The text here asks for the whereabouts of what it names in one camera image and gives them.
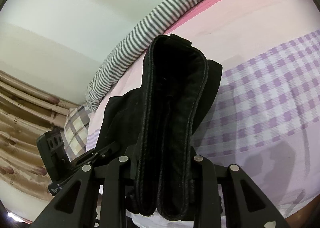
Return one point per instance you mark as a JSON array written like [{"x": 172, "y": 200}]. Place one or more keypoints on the pink purple bed sheet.
[{"x": 265, "y": 117}]

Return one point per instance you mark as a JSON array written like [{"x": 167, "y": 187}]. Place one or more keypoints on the grey white striped blanket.
[{"x": 132, "y": 46}]

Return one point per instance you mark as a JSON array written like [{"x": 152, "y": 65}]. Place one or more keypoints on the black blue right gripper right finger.
[{"x": 232, "y": 190}]

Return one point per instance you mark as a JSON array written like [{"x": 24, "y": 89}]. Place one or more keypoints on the brown curtain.
[{"x": 26, "y": 114}]

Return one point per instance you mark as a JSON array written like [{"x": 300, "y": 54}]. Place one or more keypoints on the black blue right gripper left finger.
[{"x": 94, "y": 195}]

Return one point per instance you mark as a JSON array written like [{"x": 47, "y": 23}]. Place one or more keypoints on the plaid pillow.
[{"x": 76, "y": 131}]

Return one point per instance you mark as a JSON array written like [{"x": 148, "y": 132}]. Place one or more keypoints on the black pants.
[{"x": 179, "y": 85}]

